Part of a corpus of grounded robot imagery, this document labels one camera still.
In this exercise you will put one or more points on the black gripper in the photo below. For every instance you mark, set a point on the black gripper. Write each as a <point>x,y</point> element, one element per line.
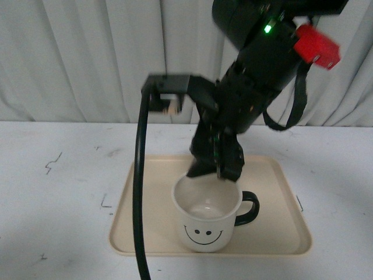
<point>266,63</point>

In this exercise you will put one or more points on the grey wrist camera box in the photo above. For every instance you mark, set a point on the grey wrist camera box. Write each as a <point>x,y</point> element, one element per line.
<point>165,93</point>

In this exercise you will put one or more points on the white smiley face mug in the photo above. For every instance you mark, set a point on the white smiley face mug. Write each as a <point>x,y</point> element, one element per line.
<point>208,210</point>

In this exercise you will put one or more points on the red block on arm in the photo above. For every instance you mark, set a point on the red block on arm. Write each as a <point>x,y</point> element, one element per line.
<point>316,48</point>

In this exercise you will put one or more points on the beige rectangular plastic tray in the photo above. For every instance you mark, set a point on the beige rectangular plastic tray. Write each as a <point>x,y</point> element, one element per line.
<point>278,231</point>

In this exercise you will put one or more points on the white pleated curtain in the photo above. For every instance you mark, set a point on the white pleated curtain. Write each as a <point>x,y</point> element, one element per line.
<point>86,61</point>

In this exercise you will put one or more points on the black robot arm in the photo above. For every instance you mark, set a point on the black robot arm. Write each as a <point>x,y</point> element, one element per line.
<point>287,108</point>

